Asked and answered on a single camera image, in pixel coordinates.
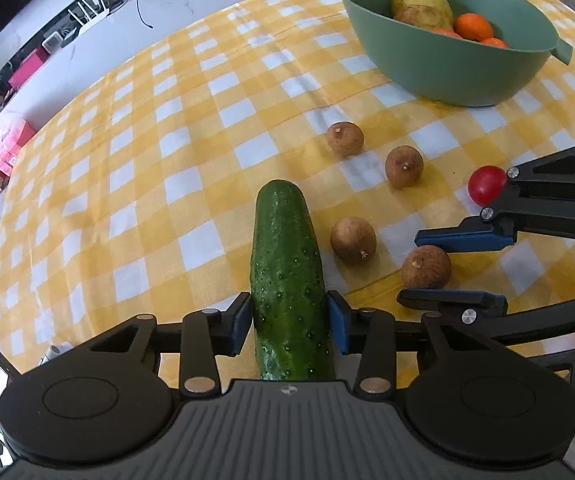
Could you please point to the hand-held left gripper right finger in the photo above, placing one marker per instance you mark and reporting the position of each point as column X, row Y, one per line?
column 338, row 322

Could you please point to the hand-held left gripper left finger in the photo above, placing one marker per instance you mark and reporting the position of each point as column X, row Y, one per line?
column 241, row 322

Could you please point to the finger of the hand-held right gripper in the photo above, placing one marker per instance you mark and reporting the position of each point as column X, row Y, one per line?
column 467, row 237
column 447, row 300

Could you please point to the brown longan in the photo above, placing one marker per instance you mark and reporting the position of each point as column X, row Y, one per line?
column 404, row 166
column 426, row 266
column 345, row 138
column 353, row 240

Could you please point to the red cherry tomato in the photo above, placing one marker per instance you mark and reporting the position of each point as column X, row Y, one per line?
column 486, row 185

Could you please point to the green cucumber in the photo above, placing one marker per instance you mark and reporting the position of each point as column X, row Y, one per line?
column 285, row 260

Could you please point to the green colander bowl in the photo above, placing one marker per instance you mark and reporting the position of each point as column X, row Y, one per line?
column 442, row 75

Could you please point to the orange mandarin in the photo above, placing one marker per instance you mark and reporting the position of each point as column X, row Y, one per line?
column 473, row 26
column 495, row 43
column 447, row 33

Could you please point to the small green pear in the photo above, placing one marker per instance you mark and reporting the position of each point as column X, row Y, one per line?
column 415, row 18

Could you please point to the large green pear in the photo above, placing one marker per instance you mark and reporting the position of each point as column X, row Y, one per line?
column 425, row 0

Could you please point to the yellow checkered tablecloth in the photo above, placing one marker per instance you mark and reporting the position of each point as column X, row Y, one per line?
column 167, row 160

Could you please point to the small white object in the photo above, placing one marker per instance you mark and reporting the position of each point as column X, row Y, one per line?
column 56, row 352

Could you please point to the large pink box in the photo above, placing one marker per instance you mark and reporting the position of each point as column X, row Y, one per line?
column 12, row 140

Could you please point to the white desk clock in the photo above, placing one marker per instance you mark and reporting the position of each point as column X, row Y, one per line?
column 52, row 41

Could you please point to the white router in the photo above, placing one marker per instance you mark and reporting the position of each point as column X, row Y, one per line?
column 87, row 19

